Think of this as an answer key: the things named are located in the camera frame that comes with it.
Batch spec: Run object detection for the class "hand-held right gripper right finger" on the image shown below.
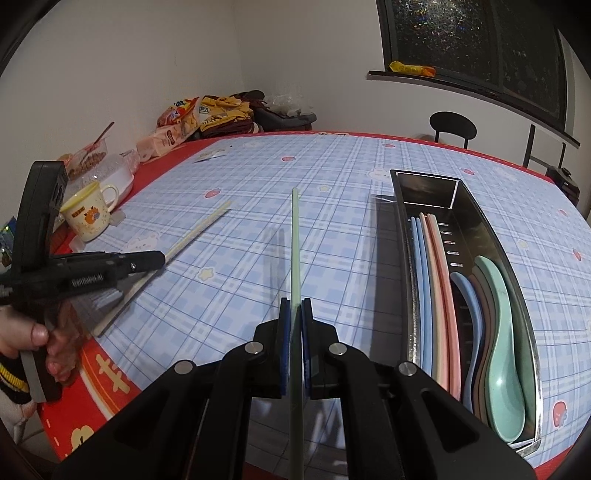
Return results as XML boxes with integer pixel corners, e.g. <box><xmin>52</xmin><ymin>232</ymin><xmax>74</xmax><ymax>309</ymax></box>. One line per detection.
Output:
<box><xmin>301</xmin><ymin>298</ymin><xmax>536</xmax><ymax>480</ymax></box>

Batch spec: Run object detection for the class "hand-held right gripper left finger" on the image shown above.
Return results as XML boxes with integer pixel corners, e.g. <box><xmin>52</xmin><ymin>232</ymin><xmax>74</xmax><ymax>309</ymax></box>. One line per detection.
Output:
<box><xmin>53</xmin><ymin>298</ymin><xmax>293</xmax><ymax>480</ymax></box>

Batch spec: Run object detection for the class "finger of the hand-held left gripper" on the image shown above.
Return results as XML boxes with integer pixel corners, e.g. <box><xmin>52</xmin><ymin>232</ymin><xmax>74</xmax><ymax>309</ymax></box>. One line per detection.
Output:
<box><xmin>107</xmin><ymin>250</ymin><xmax>166</xmax><ymax>280</ymax></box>

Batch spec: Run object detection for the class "green chopstick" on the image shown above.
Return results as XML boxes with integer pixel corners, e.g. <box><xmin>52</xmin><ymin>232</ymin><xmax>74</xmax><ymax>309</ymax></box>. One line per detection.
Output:
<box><xmin>285</xmin><ymin>186</ymin><xmax>306</xmax><ymax>480</ymax></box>

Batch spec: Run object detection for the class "pink chopstick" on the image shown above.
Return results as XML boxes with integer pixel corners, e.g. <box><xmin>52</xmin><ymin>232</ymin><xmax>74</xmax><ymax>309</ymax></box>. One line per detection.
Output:
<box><xmin>429</xmin><ymin>213</ymin><xmax>462</xmax><ymax>400</ymax></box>
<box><xmin>422</xmin><ymin>213</ymin><xmax>451</xmax><ymax>389</ymax></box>

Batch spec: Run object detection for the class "metal utensil tray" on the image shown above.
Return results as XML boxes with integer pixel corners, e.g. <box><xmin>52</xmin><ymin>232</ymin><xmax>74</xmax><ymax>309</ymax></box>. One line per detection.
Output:
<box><xmin>389</xmin><ymin>169</ymin><xmax>542</xmax><ymax>459</ymax></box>

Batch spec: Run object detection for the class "green spoon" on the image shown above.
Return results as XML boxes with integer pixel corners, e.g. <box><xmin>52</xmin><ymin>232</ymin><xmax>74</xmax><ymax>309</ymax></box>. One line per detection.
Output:
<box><xmin>474</xmin><ymin>256</ymin><xmax>528</xmax><ymax>440</ymax></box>

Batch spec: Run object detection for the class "person's left hand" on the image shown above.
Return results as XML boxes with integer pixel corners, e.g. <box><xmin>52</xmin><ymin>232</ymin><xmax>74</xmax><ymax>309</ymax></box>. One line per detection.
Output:
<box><xmin>0</xmin><ymin>307</ymin><xmax>81</xmax><ymax>385</ymax></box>

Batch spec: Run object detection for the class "yellow printed cup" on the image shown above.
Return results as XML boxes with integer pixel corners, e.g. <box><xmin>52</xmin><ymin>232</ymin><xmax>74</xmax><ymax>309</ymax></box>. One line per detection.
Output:
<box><xmin>59</xmin><ymin>180</ymin><xmax>120</xmax><ymax>243</ymax></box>

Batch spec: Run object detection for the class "white plastic container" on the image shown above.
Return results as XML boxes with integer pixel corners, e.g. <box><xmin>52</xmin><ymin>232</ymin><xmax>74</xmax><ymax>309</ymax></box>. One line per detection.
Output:
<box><xmin>90</xmin><ymin>154</ymin><xmax>136</xmax><ymax>200</ymax></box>

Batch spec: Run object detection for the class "clear food container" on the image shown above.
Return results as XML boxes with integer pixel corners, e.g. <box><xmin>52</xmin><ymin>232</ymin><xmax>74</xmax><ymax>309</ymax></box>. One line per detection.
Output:
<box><xmin>62</xmin><ymin>138</ymin><xmax>110</xmax><ymax>182</ymax></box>

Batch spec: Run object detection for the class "pink snack packet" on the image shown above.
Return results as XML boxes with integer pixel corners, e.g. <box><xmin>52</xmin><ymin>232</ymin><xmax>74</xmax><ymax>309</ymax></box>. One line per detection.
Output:
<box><xmin>137</xmin><ymin>124</ymin><xmax>193</xmax><ymax>163</ymax></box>

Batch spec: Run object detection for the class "brown spoon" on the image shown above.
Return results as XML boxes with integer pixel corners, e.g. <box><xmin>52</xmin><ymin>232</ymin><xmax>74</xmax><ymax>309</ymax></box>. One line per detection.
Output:
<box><xmin>89</xmin><ymin>121</ymin><xmax>116</xmax><ymax>149</ymax></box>

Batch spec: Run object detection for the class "red patterned tablecloth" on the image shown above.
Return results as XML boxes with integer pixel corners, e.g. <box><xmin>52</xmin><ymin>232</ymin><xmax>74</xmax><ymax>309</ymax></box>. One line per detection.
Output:
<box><xmin>39</xmin><ymin>130</ymin><xmax>591</xmax><ymax>480</ymax></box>

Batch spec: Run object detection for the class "orange snack bag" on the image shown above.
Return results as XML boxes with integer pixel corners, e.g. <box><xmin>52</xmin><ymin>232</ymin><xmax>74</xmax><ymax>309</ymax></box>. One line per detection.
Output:
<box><xmin>156</xmin><ymin>97</ymin><xmax>200</xmax><ymax>128</ymax></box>

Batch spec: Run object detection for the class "blue spoon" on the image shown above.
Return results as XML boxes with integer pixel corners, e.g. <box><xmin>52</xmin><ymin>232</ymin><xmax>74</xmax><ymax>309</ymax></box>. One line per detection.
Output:
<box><xmin>450</xmin><ymin>272</ymin><xmax>485</xmax><ymax>414</ymax></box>

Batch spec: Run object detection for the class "yellow and maroon clothing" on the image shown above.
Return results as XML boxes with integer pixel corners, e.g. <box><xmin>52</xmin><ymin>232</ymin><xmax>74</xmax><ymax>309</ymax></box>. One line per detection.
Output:
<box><xmin>191</xmin><ymin>94</ymin><xmax>253</xmax><ymax>140</ymax></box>

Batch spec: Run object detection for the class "blue plaid tablecloth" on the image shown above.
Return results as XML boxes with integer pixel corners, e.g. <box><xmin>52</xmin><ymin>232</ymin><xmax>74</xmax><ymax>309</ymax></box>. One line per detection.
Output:
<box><xmin>95</xmin><ymin>131</ymin><xmax>591</xmax><ymax>467</ymax></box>

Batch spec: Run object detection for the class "dark clothing pile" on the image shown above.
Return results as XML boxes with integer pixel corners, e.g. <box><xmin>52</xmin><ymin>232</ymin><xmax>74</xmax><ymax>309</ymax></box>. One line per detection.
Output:
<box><xmin>230</xmin><ymin>90</ymin><xmax>318</xmax><ymax>133</ymax></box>

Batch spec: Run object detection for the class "clear plastic bag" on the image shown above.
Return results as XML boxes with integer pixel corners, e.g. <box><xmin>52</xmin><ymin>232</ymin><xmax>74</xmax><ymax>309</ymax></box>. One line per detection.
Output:
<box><xmin>267</xmin><ymin>94</ymin><xmax>306</xmax><ymax>117</ymax></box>

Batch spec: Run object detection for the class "black round-back chair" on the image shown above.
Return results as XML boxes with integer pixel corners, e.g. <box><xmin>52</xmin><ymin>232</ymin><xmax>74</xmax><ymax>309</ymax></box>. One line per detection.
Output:
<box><xmin>429</xmin><ymin>111</ymin><xmax>478</xmax><ymax>149</ymax></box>

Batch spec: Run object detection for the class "orange and yellow packet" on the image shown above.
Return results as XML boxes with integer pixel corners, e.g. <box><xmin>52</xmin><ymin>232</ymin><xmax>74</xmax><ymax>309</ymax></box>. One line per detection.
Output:
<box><xmin>389</xmin><ymin>60</ymin><xmax>437</xmax><ymax>78</ymax></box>

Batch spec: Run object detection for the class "black window sill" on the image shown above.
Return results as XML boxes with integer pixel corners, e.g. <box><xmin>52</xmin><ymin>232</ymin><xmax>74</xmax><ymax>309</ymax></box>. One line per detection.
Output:
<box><xmin>368</xmin><ymin>69</ymin><xmax>581</xmax><ymax>149</ymax></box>

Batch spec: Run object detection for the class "small black box device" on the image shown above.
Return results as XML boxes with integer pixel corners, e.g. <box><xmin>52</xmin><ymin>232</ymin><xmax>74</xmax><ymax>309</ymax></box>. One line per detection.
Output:
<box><xmin>544</xmin><ymin>167</ymin><xmax>582</xmax><ymax>202</ymax></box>

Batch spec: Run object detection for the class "dark window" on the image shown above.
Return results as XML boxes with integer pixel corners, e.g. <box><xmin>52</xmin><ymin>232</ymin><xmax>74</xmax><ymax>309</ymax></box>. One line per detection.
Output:
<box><xmin>376</xmin><ymin>0</ymin><xmax>572</xmax><ymax>134</ymax></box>

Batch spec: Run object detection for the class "black chair frame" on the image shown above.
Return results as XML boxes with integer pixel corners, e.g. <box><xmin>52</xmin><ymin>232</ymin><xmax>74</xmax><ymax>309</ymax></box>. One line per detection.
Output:
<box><xmin>523</xmin><ymin>124</ymin><xmax>567</xmax><ymax>170</ymax></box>

